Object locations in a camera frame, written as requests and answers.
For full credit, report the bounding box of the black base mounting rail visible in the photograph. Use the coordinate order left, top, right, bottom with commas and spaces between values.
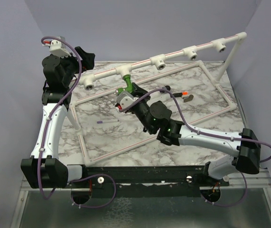
67, 165, 229, 203

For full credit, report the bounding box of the orange black marker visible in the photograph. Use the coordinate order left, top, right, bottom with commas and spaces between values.
173, 92, 188, 97

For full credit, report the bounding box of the brown metal lever piece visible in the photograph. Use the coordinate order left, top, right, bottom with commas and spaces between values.
183, 95, 194, 103

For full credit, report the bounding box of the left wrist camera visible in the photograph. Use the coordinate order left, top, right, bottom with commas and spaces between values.
42, 39, 71, 58

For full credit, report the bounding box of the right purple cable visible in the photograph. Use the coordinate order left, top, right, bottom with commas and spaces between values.
120, 88, 271, 163

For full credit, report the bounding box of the purple capped white pen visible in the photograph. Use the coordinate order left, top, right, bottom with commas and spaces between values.
97, 119, 119, 124

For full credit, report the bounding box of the green plastic water faucet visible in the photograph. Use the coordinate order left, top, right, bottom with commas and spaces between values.
116, 74, 133, 95

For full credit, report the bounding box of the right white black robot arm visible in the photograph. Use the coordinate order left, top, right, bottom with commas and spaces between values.
117, 84, 261, 186

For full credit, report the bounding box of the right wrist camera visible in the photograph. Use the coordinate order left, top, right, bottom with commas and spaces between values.
115, 91, 136, 113

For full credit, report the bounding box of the purple cable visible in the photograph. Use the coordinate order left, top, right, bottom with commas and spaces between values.
120, 88, 271, 163
37, 36, 84, 200

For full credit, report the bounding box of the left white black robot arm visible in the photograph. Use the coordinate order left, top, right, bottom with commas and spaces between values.
20, 47, 95, 189

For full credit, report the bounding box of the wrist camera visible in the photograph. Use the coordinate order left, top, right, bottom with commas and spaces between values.
42, 39, 71, 58
115, 91, 136, 113

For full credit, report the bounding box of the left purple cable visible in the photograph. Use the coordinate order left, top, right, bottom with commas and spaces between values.
37, 36, 84, 200

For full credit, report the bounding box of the black grey faucet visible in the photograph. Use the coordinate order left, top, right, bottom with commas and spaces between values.
163, 85, 171, 91

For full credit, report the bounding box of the white PVC pipe rack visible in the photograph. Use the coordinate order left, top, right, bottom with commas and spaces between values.
70, 32, 247, 166

